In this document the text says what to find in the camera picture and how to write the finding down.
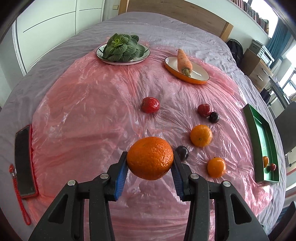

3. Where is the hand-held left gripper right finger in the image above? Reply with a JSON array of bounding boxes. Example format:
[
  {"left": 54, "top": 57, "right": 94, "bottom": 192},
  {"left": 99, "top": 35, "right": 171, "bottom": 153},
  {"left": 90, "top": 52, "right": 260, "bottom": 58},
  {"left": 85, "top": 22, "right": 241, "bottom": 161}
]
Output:
[{"left": 171, "top": 151, "right": 270, "bottom": 241}]

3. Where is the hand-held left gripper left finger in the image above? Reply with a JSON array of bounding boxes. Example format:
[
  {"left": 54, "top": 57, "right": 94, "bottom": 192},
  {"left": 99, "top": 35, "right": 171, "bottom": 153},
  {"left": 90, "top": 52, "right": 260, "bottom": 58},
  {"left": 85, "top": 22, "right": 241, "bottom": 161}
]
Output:
[{"left": 29, "top": 151, "right": 128, "bottom": 241}]

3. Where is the large orange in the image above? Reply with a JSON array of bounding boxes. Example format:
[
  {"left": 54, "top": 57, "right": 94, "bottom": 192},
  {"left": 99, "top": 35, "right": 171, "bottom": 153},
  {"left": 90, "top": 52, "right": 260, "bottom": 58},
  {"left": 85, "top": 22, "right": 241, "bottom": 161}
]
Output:
[{"left": 127, "top": 137, "right": 174, "bottom": 181}]

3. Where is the small red apple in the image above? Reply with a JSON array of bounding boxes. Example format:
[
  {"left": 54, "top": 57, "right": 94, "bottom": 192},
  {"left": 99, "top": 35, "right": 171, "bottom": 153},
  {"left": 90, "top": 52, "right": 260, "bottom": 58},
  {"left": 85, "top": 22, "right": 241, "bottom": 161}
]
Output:
[{"left": 197, "top": 104, "right": 212, "bottom": 117}]

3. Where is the large red apple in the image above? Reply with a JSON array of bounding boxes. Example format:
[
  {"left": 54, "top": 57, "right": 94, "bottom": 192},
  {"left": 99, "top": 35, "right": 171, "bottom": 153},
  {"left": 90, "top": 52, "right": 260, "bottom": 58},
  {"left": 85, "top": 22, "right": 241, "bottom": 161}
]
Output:
[{"left": 142, "top": 97, "right": 160, "bottom": 114}]

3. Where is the green tray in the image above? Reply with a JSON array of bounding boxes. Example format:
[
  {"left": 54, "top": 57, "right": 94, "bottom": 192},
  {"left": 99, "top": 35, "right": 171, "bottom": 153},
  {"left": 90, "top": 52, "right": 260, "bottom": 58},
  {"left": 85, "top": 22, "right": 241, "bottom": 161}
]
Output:
[{"left": 243, "top": 103, "right": 280, "bottom": 183}]

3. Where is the small orange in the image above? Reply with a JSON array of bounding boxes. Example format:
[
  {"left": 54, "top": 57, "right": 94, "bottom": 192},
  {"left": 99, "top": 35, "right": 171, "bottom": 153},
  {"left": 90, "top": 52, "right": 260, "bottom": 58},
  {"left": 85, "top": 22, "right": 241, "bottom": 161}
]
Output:
[{"left": 207, "top": 157, "right": 226, "bottom": 178}]

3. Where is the medium orange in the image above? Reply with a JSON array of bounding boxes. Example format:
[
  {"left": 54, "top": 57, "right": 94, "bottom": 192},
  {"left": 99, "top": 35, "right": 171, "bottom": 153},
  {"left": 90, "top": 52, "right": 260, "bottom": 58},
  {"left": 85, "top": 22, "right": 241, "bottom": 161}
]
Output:
[{"left": 190, "top": 124, "right": 213, "bottom": 147}]

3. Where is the pink plastic sheet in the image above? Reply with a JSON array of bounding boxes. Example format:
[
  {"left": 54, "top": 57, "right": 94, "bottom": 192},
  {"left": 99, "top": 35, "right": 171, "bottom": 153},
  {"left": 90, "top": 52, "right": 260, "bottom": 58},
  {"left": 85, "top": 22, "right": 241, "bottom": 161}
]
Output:
[{"left": 31, "top": 44, "right": 275, "bottom": 241}]

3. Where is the phone in red case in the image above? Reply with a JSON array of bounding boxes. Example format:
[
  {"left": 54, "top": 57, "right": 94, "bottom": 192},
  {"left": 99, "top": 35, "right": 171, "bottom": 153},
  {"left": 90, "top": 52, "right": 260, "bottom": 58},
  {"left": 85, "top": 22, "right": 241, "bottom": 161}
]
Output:
[{"left": 14, "top": 125, "right": 39, "bottom": 198}]

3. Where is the orange oval plate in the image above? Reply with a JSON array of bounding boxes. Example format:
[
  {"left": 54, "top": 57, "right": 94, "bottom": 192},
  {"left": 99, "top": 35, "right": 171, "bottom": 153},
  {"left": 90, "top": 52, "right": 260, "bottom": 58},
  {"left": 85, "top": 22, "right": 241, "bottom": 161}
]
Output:
[{"left": 164, "top": 56, "right": 210, "bottom": 85}]

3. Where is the orange carrot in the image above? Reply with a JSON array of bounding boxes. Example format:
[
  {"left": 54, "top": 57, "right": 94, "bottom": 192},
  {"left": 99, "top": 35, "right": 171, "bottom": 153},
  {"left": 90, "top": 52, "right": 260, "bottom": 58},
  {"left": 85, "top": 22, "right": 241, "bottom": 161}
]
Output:
[{"left": 177, "top": 49, "right": 193, "bottom": 77}]

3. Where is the dark chair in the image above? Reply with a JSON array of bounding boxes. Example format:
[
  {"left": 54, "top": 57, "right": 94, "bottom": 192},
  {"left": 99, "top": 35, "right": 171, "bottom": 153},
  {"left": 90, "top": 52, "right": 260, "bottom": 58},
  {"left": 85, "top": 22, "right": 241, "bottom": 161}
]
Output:
[{"left": 274, "top": 101, "right": 296, "bottom": 154}]

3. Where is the white round plate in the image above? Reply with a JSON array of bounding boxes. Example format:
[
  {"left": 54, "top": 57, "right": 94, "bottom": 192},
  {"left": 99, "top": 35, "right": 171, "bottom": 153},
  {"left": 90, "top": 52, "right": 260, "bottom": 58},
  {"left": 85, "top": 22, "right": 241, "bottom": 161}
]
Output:
[{"left": 96, "top": 44, "right": 151, "bottom": 66}]

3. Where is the black bag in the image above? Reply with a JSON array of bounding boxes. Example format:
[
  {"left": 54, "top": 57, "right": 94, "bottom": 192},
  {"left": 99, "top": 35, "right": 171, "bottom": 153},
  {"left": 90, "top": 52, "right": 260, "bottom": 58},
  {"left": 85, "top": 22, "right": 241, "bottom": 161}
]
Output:
[{"left": 261, "top": 88, "right": 274, "bottom": 105}]

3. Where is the green bok choy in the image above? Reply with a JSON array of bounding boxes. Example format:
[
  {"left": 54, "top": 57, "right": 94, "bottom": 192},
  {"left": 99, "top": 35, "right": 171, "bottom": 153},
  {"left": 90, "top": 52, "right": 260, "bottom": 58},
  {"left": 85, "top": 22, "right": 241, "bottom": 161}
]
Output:
[{"left": 102, "top": 33, "right": 146, "bottom": 62}]

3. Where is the wooden dresser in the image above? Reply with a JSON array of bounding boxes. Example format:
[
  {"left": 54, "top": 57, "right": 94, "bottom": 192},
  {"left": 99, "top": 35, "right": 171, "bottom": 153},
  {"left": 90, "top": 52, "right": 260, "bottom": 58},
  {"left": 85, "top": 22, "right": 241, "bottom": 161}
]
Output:
[{"left": 240, "top": 47, "right": 274, "bottom": 91}]

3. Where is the black backpack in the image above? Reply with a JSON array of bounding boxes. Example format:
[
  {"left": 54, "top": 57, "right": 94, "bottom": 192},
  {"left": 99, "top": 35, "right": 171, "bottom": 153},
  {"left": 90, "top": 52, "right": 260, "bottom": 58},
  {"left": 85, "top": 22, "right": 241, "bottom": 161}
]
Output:
[{"left": 226, "top": 39, "right": 244, "bottom": 67}]

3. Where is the grey bed cover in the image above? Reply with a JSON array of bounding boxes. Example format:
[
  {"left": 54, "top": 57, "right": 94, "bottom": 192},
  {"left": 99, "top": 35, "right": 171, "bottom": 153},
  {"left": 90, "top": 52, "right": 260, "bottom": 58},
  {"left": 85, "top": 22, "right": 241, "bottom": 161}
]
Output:
[{"left": 0, "top": 11, "right": 287, "bottom": 241}]

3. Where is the grey printer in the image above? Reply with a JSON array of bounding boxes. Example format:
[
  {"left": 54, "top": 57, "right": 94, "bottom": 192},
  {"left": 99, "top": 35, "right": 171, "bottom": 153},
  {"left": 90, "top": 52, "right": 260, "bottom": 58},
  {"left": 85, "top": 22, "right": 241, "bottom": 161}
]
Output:
[{"left": 248, "top": 39, "right": 275, "bottom": 66}]

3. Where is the white wardrobe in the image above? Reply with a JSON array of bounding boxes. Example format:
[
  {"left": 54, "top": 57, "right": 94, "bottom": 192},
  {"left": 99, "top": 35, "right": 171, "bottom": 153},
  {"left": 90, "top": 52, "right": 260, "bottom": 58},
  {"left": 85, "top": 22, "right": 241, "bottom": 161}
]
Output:
[{"left": 13, "top": 0, "right": 121, "bottom": 76}]

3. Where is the wooden headboard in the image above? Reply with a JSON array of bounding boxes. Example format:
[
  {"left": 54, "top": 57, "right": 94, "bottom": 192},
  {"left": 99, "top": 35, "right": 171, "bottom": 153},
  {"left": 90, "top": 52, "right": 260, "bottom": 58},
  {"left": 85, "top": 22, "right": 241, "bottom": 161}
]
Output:
[{"left": 119, "top": 0, "right": 233, "bottom": 42}]

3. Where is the blue curtain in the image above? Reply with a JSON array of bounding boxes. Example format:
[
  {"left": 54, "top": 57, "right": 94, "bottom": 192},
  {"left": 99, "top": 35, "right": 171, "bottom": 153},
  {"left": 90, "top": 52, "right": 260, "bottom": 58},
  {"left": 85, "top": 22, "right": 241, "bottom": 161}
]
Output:
[{"left": 267, "top": 17, "right": 293, "bottom": 61}]

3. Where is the row of books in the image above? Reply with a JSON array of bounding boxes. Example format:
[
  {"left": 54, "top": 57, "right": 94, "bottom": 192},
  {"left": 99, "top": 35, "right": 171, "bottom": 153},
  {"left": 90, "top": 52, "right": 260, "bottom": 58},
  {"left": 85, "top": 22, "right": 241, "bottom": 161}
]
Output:
[{"left": 233, "top": 0, "right": 270, "bottom": 35}]

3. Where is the red braided lanyard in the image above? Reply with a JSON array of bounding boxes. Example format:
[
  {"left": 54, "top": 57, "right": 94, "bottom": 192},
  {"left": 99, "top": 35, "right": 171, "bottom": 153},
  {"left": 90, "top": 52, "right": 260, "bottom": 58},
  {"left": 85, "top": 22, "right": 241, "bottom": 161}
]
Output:
[{"left": 9, "top": 163, "right": 31, "bottom": 226}]

